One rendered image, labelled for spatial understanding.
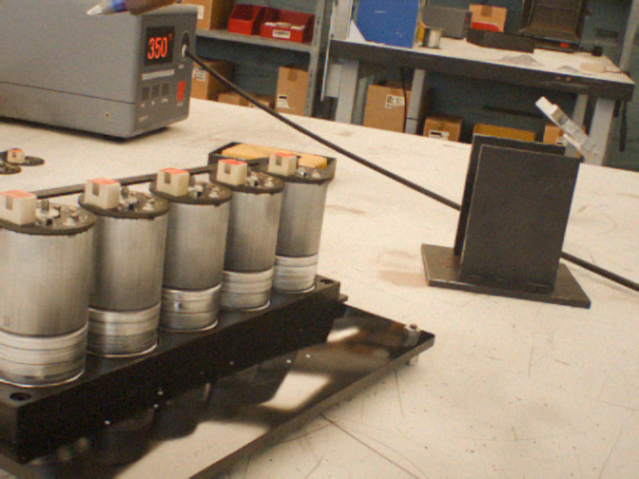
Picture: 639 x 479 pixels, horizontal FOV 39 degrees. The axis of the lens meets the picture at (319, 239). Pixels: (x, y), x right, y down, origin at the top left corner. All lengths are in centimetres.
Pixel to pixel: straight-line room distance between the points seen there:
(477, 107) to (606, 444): 454
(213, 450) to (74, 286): 5
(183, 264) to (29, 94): 42
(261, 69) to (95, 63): 439
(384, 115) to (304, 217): 409
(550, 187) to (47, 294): 26
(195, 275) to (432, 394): 9
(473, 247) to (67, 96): 34
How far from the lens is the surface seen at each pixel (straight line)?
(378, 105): 440
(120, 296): 25
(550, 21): 332
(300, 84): 451
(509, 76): 215
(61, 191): 26
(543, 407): 32
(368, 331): 32
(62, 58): 66
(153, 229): 25
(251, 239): 29
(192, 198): 27
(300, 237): 32
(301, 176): 31
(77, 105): 66
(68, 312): 24
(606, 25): 479
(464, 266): 43
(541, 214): 43
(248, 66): 505
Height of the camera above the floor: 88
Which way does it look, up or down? 16 degrees down
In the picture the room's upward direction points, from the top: 8 degrees clockwise
